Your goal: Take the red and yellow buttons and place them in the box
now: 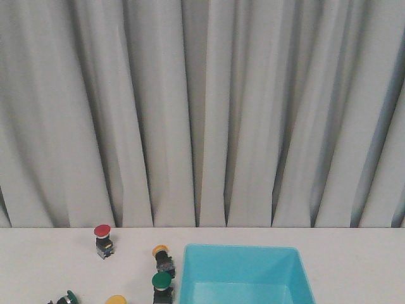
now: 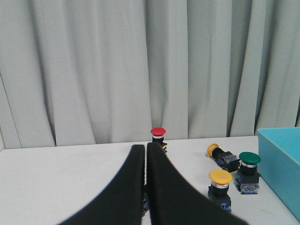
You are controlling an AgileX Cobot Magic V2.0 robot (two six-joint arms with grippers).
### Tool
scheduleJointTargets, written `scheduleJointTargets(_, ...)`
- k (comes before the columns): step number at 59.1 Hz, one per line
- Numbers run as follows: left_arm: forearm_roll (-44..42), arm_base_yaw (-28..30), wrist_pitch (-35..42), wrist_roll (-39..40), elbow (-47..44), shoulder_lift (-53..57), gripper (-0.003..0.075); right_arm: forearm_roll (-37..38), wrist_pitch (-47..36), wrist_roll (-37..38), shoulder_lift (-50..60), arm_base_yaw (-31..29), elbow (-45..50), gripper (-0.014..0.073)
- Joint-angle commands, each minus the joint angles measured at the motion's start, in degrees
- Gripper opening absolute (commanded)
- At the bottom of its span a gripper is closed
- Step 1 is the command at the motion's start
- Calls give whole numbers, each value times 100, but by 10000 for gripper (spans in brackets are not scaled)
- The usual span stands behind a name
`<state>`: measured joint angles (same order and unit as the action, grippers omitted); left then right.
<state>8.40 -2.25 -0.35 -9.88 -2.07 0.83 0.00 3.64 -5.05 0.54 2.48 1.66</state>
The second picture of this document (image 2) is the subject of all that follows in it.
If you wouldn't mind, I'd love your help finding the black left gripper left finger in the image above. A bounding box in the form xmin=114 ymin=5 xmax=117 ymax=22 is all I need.
xmin=61 ymin=145 xmax=145 ymax=225

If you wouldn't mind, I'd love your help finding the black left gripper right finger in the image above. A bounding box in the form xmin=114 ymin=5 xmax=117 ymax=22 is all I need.
xmin=147 ymin=142 xmax=247 ymax=225

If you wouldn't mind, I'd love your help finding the red push button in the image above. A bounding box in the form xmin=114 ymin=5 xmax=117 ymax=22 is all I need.
xmin=142 ymin=184 xmax=150 ymax=217
xmin=150 ymin=127 xmax=167 ymax=153

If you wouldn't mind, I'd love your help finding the yellow push button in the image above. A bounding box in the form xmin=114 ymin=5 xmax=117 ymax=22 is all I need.
xmin=207 ymin=143 xmax=240 ymax=173
xmin=208 ymin=169 xmax=233 ymax=212

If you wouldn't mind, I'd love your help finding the light blue plastic box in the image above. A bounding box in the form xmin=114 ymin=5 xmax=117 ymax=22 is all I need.
xmin=257 ymin=127 xmax=300 ymax=220

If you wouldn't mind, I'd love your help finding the lying yellow push button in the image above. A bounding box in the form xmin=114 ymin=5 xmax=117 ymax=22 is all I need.
xmin=207 ymin=143 xmax=240 ymax=173

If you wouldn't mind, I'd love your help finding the upright red push button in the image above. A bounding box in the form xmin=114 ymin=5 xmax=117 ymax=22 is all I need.
xmin=150 ymin=127 xmax=167 ymax=153

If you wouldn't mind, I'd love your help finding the upright green push button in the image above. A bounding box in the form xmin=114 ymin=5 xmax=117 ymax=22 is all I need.
xmin=235 ymin=152 xmax=261 ymax=195

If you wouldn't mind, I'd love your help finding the grey pleated curtain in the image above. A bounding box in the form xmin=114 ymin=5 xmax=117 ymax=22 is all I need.
xmin=0 ymin=0 xmax=300 ymax=149

